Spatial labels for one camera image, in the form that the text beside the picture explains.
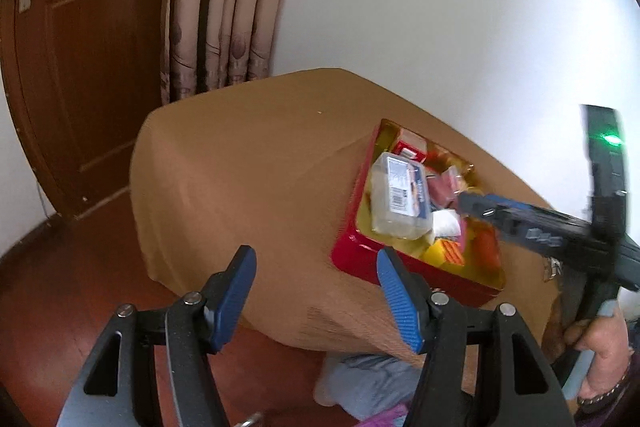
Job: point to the white box with black stripes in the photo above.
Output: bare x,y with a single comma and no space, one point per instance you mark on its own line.
445,223

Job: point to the red orange small box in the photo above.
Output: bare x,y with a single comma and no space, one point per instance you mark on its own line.
407,142

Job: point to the person's right hand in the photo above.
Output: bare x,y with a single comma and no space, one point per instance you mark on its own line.
607,347

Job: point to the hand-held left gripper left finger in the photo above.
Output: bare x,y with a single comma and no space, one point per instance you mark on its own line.
232,297

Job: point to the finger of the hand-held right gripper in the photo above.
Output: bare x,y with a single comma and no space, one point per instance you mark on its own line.
525,227

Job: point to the pink bag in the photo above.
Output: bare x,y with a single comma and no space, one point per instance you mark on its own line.
390,418

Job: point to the yellow box with red pattern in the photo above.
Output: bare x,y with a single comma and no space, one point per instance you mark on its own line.
442,254

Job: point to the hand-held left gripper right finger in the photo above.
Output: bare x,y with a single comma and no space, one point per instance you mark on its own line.
400,302

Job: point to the brown wooden door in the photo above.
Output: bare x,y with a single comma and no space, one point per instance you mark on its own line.
100,57

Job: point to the red tin box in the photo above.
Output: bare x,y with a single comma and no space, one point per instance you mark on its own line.
360,257

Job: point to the blue-grey cloth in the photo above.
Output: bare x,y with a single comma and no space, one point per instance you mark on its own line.
370,382

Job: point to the clear box with red cards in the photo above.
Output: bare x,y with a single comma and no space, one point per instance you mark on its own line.
442,189

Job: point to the purple floral clothing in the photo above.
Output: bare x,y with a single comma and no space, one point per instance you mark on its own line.
610,422

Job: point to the brown wood-grain tablecloth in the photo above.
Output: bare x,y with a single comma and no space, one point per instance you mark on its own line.
250,182

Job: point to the orange block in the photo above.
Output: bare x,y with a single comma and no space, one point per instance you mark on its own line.
487,249

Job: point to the beige patterned curtain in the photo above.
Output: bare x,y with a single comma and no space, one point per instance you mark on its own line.
240,7

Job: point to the clear box with blue label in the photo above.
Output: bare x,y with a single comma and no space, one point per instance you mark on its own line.
400,187

